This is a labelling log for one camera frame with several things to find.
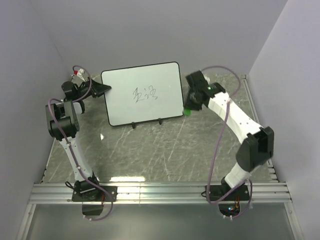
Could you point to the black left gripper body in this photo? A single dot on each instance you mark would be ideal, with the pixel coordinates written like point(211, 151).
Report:
point(82, 91)

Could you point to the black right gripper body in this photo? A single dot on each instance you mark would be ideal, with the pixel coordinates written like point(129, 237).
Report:
point(191, 102)

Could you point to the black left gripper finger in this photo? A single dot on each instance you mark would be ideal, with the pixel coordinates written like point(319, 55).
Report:
point(99, 87)
point(96, 93)

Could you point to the green whiteboard eraser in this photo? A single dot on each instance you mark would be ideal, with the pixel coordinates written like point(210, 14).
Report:
point(187, 112)

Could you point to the white whiteboard black frame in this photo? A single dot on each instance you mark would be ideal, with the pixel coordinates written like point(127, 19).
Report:
point(143, 93)

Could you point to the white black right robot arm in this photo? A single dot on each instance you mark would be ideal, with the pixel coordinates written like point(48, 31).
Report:
point(256, 142)

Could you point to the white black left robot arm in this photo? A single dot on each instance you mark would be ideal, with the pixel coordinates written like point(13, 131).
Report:
point(63, 125)

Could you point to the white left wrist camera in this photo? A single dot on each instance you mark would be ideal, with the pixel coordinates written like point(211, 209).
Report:
point(81, 74)

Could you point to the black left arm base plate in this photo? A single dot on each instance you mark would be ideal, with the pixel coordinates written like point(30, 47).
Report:
point(96, 195)

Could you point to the aluminium front mounting rail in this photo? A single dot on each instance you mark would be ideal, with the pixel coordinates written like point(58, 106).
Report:
point(157, 193)

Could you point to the aluminium left side rail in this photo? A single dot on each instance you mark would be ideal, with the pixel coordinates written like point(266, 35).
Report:
point(26, 222)

